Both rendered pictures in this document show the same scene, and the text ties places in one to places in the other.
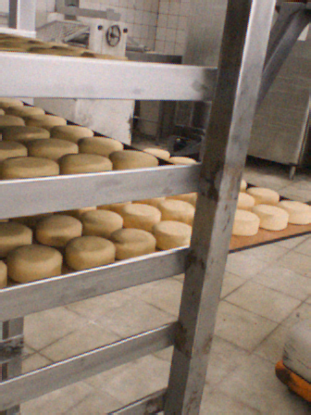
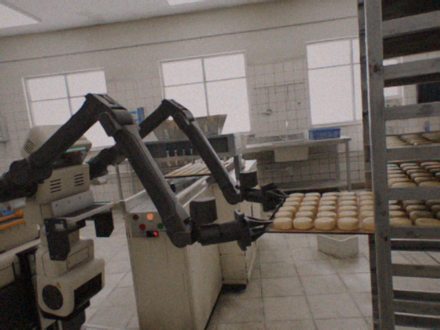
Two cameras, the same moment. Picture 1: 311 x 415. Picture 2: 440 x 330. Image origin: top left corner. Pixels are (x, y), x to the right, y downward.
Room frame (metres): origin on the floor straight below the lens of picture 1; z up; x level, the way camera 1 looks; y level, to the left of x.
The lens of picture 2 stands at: (1.50, 0.76, 1.25)
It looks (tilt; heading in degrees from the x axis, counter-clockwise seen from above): 8 degrees down; 242
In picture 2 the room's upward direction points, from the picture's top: 6 degrees counter-clockwise
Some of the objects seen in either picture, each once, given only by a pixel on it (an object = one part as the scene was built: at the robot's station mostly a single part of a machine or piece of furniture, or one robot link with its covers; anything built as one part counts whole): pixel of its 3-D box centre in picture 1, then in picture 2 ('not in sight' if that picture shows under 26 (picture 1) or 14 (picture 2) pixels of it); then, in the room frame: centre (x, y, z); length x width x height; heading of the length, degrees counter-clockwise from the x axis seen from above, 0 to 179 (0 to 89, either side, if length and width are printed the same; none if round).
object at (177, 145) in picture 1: (178, 157); (256, 228); (0.99, -0.03, 0.95); 0.09 x 0.07 x 0.07; 161
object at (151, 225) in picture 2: not in sight; (152, 223); (1.00, -1.00, 0.77); 0.24 x 0.04 x 0.14; 140
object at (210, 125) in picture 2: not in sight; (189, 127); (0.44, -1.66, 1.25); 0.56 x 0.29 x 0.14; 140
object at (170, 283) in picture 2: not in sight; (181, 255); (0.77, -1.27, 0.45); 0.70 x 0.34 x 0.90; 50
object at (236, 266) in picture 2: not in sight; (214, 216); (0.13, -2.02, 0.42); 1.28 x 0.72 x 0.84; 50
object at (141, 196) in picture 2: not in sight; (181, 175); (0.48, -1.84, 0.87); 2.01 x 0.03 x 0.07; 50
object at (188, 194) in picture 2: not in sight; (216, 172); (0.26, -1.65, 0.87); 2.01 x 0.03 x 0.07; 50
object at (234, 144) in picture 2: not in sight; (192, 159); (0.44, -1.66, 1.01); 0.72 x 0.33 x 0.34; 140
